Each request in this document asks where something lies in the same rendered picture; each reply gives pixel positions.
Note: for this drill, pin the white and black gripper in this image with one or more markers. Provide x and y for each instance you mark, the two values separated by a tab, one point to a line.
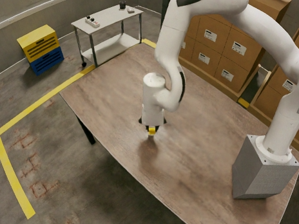
149	119

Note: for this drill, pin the small yellow block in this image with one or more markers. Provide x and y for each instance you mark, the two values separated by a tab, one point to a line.
152	131

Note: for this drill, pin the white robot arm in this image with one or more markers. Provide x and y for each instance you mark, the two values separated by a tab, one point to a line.
258	25

